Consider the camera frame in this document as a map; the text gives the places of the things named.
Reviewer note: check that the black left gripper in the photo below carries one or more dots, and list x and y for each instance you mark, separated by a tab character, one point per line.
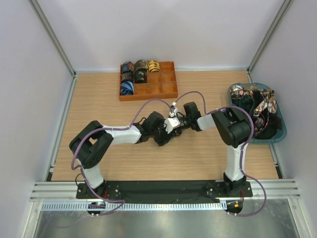
165	138

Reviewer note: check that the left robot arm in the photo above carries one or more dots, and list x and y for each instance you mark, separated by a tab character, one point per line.
91	144

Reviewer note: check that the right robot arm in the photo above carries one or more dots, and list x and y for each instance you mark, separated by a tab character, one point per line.
235	128

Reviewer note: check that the orange compartment tray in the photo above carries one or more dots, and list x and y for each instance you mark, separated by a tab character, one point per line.
162	85

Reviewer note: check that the blue striped rolled tie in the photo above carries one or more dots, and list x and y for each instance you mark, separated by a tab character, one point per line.
126	88

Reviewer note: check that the dark camouflage rolled tie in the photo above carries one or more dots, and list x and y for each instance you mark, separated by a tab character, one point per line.
140	77

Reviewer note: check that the dark green tie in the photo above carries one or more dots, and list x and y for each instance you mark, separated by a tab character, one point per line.
246	102

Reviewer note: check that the dark brown rolled tie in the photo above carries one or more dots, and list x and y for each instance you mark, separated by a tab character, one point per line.
128	76

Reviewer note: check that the yellow black rolled tie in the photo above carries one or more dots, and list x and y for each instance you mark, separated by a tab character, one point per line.
153	66

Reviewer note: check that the brown blue rolled tie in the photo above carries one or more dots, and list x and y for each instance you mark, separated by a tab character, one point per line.
141	64

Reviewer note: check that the navy orange rolled tie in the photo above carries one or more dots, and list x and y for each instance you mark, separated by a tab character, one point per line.
127	67

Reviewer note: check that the dark navy floral tie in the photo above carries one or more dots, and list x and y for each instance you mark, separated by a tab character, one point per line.
261	125

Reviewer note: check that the brown blue floral tie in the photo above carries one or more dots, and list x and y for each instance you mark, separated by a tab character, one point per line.
265	99

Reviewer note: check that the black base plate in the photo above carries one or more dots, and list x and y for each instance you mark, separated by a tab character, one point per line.
171	191

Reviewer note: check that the white slotted cable duct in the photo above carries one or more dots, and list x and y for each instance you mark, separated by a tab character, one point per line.
97	206

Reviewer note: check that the aluminium frame rail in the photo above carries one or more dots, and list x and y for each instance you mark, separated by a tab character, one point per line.
67	190

